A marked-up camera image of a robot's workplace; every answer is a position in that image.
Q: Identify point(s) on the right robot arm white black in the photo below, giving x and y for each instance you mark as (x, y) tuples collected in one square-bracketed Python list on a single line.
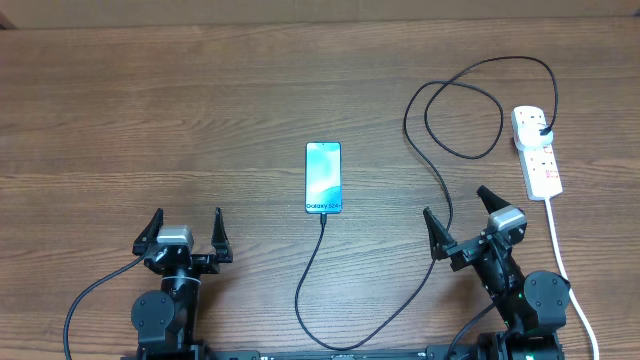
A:
[(533, 306)]

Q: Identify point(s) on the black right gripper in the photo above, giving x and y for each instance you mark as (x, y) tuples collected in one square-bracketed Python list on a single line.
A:
[(441, 244)]

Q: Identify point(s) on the white USB charger plug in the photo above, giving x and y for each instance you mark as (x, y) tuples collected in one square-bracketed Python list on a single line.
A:
[(532, 136)]

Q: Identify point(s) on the white power strip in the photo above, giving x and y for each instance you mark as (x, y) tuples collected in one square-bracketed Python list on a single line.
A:
[(539, 167)]

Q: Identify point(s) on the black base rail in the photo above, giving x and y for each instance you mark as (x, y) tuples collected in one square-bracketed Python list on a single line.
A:
[(340, 355)]

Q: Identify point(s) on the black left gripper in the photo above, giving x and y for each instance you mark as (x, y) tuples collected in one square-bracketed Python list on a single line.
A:
[(207, 264)]

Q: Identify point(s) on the smartphone with light blue screen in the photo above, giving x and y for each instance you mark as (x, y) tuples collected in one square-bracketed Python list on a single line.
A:
[(323, 178)]

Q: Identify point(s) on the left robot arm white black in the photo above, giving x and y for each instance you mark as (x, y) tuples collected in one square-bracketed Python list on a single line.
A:
[(165, 319)]

